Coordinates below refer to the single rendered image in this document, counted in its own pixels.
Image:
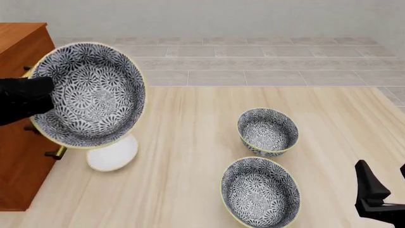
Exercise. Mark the large patterned black-white bowl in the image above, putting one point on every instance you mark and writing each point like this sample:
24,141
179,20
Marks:
98,95

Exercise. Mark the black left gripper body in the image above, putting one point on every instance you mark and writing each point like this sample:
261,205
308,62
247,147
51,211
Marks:
12,102

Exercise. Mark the medium patterned black-white bowl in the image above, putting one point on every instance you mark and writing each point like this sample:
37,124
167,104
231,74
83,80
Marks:
261,194

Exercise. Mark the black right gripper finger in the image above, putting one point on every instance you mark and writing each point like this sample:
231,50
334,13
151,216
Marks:
402,171
371,183

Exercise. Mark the wooden cabinet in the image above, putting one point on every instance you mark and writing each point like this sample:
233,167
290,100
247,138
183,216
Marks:
19,47

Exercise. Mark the small patterned black-white bowl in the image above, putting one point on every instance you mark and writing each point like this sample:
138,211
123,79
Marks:
269,133

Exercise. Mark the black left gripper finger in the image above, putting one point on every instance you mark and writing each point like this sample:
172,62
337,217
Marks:
42,95

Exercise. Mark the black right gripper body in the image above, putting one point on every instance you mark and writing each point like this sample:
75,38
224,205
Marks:
379,210

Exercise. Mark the white plate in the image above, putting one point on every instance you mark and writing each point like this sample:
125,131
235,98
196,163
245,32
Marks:
110,156

